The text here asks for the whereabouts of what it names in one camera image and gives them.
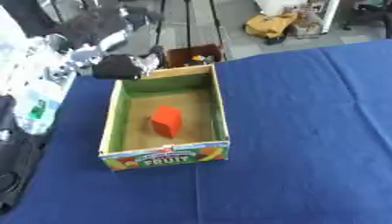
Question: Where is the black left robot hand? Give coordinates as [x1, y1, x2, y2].
[90, 45, 167, 81]

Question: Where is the brown open cardboard box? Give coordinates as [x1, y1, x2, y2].
[162, 43, 228, 70]

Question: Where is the tan cardboard box green inside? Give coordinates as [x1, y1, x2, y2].
[98, 63, 233, 172]

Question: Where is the orange-red block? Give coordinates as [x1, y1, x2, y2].
[148, 104, 184, 139]

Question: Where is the small yellow and black toy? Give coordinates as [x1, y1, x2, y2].
[190, 54, 214, 67]

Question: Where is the black tripod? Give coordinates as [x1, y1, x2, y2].
[151, 0, 230, 60]

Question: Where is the yellow bag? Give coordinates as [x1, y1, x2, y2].
[241, 11, 300, 46]

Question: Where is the dark chair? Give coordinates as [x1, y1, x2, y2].
[339, 0, 392, 32]

